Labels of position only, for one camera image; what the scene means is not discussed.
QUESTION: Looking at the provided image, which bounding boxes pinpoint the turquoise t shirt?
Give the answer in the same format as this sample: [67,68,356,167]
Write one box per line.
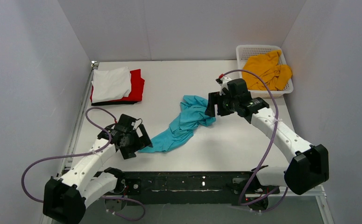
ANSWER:
[139,95,216,153]

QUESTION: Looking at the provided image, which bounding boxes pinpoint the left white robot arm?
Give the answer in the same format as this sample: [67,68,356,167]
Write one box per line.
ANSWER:
[43,114,153,224]

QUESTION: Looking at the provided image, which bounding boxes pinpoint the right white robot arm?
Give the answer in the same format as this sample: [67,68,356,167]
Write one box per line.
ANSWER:
[205,77,329,195]

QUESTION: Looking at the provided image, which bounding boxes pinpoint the black folded t shirt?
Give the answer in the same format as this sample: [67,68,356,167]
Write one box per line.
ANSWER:
[91,101,138,106]

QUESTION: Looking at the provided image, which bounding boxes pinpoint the red folded t shirt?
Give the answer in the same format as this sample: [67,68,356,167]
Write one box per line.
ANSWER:
[90,69,145,104]

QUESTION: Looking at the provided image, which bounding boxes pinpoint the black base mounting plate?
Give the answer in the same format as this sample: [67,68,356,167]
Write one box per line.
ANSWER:
[94,171,280,206]

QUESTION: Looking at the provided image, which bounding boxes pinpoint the yellow crumpled t shirt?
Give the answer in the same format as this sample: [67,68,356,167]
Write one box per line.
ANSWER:
[243,50,292,91]

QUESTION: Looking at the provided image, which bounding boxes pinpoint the white folded t shirt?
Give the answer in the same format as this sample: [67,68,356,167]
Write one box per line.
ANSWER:
[92,67,132,103]

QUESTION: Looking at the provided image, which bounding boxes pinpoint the white plastic basket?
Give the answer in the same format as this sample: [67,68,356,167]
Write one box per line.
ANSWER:
[235,44,294,99]

